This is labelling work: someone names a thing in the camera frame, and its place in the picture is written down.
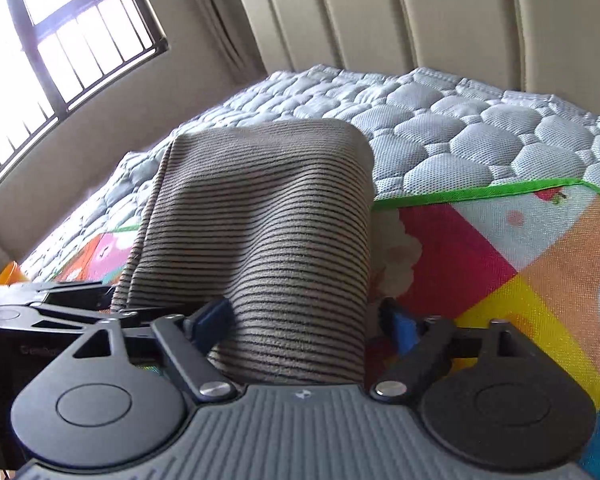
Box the beige curtain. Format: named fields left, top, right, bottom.
left=179, top=0, right=267, bottom=82

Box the grey quilted mattress cover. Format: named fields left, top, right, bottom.
left=19, top=63, right=600, bottom=282

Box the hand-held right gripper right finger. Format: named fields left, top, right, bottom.
left=372, top=299, right=567, bottom=401

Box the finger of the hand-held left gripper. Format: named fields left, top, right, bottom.
left=26, top=280, right=147, bottom=332

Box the colourful printed mat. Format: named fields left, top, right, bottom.
left=54, top=179, right=600, bottom=480

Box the small orange yellow toy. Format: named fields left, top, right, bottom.
left=0, top=259, right=29, bottom=287

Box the window with dark bars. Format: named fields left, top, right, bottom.
left=0, top=0, right=172, bottom=197

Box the beige padded headboard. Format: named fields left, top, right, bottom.
left=238, top=0, right=600, bottom=122

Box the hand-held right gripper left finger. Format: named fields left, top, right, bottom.
left=71, top=297, right=234, bottom=404

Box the brown striped knit garment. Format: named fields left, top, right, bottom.
left=110, top=118, right=377, bottom=387

